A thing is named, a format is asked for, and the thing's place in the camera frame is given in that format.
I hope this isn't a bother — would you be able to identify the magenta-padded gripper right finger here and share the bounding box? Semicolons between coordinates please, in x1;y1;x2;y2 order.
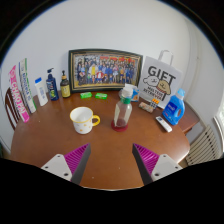
131;143;184;186

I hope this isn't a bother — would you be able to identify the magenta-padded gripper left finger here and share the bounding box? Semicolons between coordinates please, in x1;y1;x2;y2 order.
40;143;92;185

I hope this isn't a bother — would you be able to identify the clear green-labelled plastic bottle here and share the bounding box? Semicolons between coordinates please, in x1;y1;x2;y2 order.
113;86;134;129

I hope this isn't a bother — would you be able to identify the white remote control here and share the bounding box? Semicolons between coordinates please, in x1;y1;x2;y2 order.
155;115;174;133

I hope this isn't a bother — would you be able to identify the floral patterned pouch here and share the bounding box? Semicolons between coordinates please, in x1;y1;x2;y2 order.
138;101;155;114

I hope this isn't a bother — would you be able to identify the blue detergent bottle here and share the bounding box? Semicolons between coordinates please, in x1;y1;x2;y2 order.
161;88;187;126

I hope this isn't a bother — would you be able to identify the puzzle cube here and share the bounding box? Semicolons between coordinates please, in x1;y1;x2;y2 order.
149;97;161;109

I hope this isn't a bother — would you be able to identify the white radiator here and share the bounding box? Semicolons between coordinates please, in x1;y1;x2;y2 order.
184;124;223;166

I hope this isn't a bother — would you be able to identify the blue tissue pack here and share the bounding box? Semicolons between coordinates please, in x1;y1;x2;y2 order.
123;83;141;103

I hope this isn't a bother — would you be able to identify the amber yellow-labelled pump bottle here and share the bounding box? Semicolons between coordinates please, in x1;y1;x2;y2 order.
59;70;72;99

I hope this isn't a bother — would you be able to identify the white bottle with blue cap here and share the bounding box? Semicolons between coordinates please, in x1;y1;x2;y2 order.
34;77;49;107

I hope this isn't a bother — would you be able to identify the dark blue pump bottle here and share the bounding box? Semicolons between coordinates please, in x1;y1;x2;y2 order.
45;67;60;102

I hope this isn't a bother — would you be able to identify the white printed paper gift bag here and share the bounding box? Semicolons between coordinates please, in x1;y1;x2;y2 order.
137;49;184;110

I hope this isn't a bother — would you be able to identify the dark wooden chair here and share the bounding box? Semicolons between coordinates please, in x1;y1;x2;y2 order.
4;87;21;130

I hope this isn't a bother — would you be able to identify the white and green tube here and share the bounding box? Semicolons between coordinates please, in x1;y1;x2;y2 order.
18;58;38;114

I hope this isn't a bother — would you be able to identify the framed group photo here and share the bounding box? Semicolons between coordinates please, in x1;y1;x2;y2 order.
68;48;144;93

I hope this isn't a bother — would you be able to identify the white mug with yellow handle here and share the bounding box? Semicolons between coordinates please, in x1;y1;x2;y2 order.
69;106;101;135

